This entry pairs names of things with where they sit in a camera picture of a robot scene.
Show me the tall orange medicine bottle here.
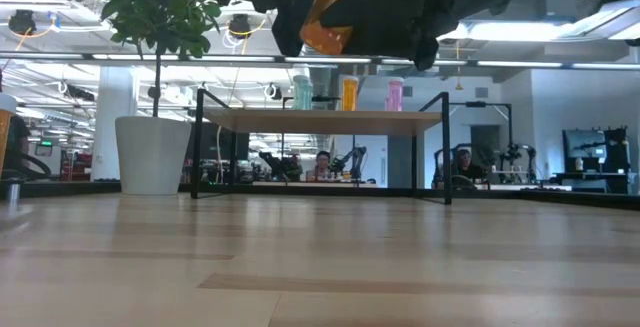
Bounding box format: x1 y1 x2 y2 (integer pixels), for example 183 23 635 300
341 75 360 113
298 0 375 57

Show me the purple medicine bottle white cap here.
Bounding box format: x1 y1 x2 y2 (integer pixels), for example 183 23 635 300
387 77 405 113

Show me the short wide orange medicine bottle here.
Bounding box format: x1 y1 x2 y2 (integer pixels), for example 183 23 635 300
0 92 19 178

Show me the small orange hanging pendant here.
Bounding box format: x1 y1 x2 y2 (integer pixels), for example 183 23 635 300
453 41 464 92

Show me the green leafy plant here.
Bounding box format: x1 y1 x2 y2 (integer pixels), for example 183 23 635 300
92 0 224 118

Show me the person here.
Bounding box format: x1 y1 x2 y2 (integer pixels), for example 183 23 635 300
309 149 335 182
449 146 484 181
4 114 32 178

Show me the light wooden background desk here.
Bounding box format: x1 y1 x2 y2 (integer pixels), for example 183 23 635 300
251 180 380 189

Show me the white plant pot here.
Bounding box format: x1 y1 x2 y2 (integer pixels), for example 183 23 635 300
114 115 193 196

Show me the black computer monitor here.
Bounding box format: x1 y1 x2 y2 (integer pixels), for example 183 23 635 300
562 128 609 161

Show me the long ceiling light strip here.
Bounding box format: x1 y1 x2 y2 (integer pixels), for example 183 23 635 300
0 51 640 71

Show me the black background cabinet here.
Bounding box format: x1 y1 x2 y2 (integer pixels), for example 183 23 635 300
602 125 632 174

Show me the black ceiling cable reel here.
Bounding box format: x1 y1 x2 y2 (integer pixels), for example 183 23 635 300
8 9 39 36
227 13 257 39

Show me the wooden shelf black metal frame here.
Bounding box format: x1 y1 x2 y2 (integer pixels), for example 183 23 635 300
189 88 514 206

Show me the black aluminium table frame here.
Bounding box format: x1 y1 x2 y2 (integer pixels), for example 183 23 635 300
0 180 640 212

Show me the small silver metal post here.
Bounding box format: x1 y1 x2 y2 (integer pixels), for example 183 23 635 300
6 178 22 209

